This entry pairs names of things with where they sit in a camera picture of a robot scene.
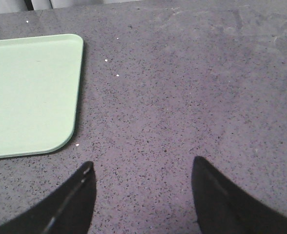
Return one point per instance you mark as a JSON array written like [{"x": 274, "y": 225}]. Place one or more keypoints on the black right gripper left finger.
[{"x": 67, "y": 210}]

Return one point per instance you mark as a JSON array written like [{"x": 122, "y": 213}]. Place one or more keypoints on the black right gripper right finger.
[{"x": 224, "y": 208}]

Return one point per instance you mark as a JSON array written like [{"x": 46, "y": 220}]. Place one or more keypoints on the grey pleated curtain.
[{"x": 12, "y": 6}]

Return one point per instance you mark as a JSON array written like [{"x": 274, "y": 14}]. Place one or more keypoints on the light green plastic tray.
[{"x": 39, "y": 86}]

